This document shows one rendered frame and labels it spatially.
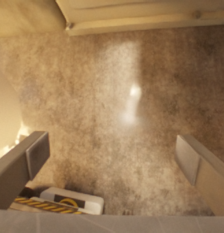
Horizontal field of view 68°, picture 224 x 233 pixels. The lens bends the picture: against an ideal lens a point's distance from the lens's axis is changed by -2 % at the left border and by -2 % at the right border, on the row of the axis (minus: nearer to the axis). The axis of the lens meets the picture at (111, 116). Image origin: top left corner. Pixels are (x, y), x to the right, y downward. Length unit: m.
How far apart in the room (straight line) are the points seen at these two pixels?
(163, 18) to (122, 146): 0.66
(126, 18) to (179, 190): 0.87
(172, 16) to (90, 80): 0.52
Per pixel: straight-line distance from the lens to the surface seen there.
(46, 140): 0.16
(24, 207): 0.64
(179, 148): 0.17
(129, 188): 0.85
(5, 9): 1.06
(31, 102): 1.01
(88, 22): 1.01
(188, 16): 1.02
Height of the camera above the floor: 0.82
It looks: 79 degrees down
